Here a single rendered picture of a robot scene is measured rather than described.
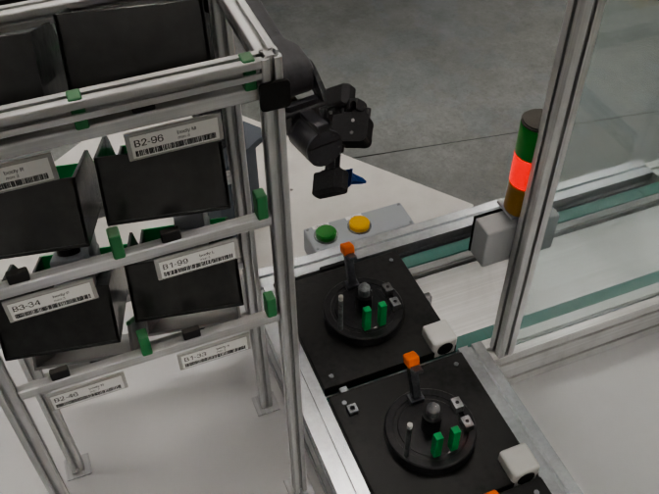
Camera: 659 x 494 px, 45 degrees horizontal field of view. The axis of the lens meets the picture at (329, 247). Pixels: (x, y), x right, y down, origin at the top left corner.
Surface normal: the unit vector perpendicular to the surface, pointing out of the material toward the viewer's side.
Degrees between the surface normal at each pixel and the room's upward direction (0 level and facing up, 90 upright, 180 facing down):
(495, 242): 90
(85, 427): 0
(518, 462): 0
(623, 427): 0
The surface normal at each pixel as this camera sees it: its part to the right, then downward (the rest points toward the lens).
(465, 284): 0.00, -0.70
